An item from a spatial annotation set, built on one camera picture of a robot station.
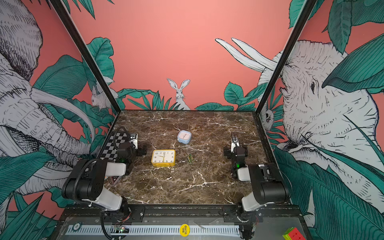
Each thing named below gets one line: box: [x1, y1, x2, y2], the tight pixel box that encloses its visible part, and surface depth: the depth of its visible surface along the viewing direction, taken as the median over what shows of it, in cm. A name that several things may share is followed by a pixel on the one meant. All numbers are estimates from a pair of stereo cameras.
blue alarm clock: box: [177, 130, 192, 145], surface depth 104 cm
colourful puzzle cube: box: [282, 227, 306, 240], surface depth 67 cm
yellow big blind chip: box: [179, 223, 191, 237], surface depth 71 cm
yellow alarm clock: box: [151, 149, 177, 168], surface depth 94 cm
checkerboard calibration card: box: [100, 132, 128, 161], surface depth 95 cm
